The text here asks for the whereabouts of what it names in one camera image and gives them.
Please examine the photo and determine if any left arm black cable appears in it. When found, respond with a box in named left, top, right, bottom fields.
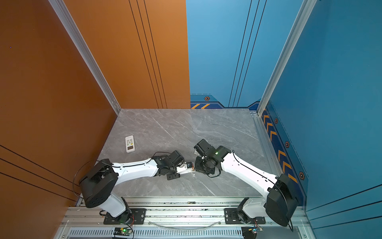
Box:
left=72, top=159, right=99, bottom=199

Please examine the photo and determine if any clear cable on rail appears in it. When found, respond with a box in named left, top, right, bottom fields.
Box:
left=148, top=220, right=222, bottom=230

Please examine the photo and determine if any left green circuit board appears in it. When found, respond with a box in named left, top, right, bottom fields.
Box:
left=113, top=227, right=134, bottom=239

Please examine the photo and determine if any left aluminium corner post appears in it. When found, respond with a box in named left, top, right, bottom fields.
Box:
left=49, top=0, right=121, bottom=116

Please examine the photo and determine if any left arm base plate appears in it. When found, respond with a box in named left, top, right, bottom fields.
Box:
left=103, top=208, right=147, bottom=225

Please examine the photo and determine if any right green circuit board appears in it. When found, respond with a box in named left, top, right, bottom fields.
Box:
left=241, top=227, right=263, bottom=239

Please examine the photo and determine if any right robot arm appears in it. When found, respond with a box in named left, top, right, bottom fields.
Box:
left=194, top=139, right=299, bottom=229

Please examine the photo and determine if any white TCL remote control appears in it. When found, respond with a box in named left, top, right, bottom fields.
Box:
left=177, top=165, right=195, bottom=175

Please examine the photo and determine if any aluminium corner post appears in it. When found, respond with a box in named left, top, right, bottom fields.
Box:
left=49, top=0, right=121, bottom=116
left=256, top=0, right=317, bottom=117

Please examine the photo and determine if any aluminium rail frame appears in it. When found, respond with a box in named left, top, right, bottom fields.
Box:
left=55, top=197, right=315, bottom=239

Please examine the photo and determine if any green circuit board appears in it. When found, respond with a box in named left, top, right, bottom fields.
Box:
left=113, top=227, right=134, bottom=239
left=241, top=227, right=263, bottom=239

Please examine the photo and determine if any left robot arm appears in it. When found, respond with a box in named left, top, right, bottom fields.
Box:
left=79, top=150, right=194, bottom=224

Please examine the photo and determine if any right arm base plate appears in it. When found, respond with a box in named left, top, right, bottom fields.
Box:
left=224, top=208, right=266, bottom=225

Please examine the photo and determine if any right aluminium corner post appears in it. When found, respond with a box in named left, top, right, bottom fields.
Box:
left=256, top=0, right=317, bottom=117

